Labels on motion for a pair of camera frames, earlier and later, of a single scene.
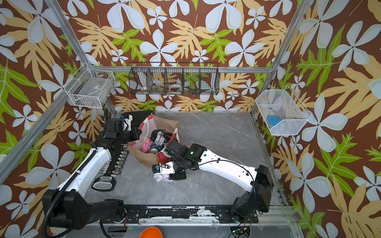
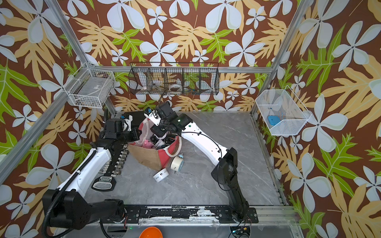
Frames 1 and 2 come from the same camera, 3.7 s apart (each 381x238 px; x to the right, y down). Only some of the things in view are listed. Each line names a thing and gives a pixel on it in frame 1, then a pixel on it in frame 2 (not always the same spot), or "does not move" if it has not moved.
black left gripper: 136,135 does not move
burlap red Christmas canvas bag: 155,134 does not move
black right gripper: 174,176 to 155,130
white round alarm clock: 157,177 does not move
